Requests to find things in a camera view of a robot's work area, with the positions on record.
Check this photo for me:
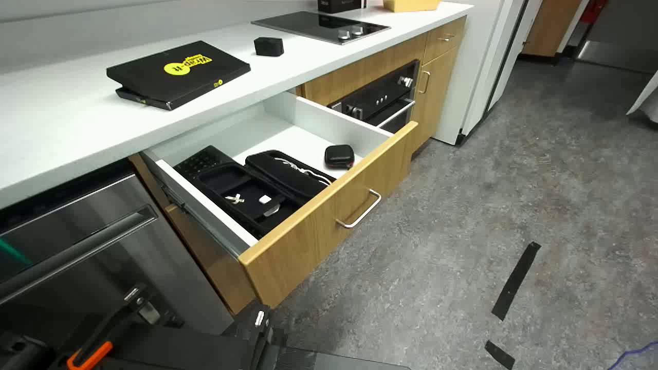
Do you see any black cutlery organizer tray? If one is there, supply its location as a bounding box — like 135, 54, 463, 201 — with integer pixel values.
173, 145, 305, 240

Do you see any long black zip pouch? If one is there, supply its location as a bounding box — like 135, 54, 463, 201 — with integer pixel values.
242, 149, 337, 201

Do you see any orange handled black clamp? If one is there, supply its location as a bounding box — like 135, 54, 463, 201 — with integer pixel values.
63, 285, 165, 370

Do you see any silver drawer handle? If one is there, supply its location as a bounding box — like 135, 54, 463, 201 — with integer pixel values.
333, 188, 384, 233

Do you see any black countertop appliance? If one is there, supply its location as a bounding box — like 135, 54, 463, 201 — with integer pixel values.
317, 0, 365, 15

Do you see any dark dishwasher handle bar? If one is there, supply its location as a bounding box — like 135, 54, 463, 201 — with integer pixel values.
0, 204, 160, 305

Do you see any stainless steel dishwasher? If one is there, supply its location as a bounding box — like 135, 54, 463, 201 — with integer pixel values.
0, 160, 237, 346

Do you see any small wooden drawer front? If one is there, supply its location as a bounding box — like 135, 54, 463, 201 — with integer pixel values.
421, 17, 468, 68

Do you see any black built-in oven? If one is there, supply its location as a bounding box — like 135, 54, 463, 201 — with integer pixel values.
329, 59, 421, 136

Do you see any brown wooden room door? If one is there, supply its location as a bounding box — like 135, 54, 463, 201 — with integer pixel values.
523, 0, 583, 59

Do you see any yellow wooden box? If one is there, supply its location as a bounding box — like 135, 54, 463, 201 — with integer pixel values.
380, 0, 442, 15

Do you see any wooden front cabinet drawer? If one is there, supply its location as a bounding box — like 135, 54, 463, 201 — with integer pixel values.
141, 91, 420, 311

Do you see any white refrigerator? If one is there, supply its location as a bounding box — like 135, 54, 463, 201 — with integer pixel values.
432, 0, 530, 149

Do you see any short black tape strip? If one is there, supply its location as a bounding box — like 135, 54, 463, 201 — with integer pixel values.
483, 340, 519, 370

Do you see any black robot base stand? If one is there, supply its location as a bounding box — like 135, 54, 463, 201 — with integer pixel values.
0, 306, 413, 370

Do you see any black box yellow logo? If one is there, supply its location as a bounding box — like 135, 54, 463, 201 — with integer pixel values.
105, 40, 253, 111

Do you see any long black tape strip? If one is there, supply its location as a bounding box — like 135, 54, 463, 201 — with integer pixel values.
489, 240, 543, 322

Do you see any silver oven handle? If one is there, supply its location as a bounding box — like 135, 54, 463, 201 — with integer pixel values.
375, 99, 417, 130

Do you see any white object at room edge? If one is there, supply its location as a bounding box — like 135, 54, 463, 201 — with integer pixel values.
626, 68, 658, 126

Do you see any small black rounded case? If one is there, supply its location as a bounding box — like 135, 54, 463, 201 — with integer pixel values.
323, 142, 355, 170
253, 36, 285, 59

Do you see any black glass cooktop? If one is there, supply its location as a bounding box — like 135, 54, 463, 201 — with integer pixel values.
251, 8, 390, 45

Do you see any thin black laptop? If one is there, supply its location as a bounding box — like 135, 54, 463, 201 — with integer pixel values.
114, 85, 170, 109

